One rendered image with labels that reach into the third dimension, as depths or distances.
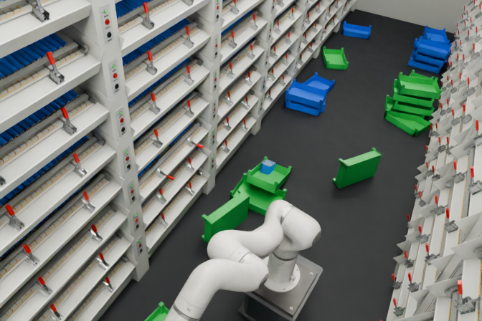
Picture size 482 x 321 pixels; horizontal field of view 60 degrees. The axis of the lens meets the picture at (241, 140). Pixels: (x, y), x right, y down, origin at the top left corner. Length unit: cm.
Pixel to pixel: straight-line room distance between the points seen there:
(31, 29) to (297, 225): 111
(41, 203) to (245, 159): 172
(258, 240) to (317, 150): 172
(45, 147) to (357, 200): 200
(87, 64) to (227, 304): 139
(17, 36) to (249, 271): 90
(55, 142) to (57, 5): 41
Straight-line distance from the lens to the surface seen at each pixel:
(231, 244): 138
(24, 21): 123
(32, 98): 128
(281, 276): 191
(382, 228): 272
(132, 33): 155
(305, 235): 164
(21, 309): 174
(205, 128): 231
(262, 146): 304
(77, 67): 138
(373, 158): 286
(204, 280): 125
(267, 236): 149
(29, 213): 148
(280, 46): 318
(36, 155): 138
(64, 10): 128
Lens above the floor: 198
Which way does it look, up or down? 40 degrees down
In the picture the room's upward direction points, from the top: 5 degrees clockwise
